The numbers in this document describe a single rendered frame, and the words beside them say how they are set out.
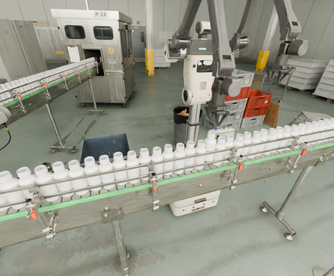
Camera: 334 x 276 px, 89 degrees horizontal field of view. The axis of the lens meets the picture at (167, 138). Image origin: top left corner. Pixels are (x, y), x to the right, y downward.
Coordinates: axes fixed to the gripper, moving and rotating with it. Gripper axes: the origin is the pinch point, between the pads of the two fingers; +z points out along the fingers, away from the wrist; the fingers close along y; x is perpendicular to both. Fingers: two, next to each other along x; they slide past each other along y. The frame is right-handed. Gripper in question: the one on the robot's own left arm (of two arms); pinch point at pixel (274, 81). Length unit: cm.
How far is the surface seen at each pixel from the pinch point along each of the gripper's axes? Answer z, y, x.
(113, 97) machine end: 111, 355, 87
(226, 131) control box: 28.6, -1.9, 27.3
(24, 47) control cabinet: 15, 604, 319
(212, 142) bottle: 24, -17, 48
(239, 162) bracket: 32, -26, 36
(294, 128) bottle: 24.7, -16.1, -9.9
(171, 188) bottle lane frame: 46, -20, 70
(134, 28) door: -61, 1180, -112
